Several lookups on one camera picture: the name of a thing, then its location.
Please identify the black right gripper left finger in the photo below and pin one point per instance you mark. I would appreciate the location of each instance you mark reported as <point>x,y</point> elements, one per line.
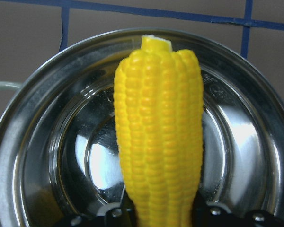
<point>117,214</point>

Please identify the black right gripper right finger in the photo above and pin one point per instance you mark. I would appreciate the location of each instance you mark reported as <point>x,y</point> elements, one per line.
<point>208,214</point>

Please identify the yellow toy corn cob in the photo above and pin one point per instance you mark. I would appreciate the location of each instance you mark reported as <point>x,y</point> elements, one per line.
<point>158,102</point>

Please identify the white pot with steel rim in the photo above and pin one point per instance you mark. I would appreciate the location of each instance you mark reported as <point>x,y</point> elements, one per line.
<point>58,151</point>

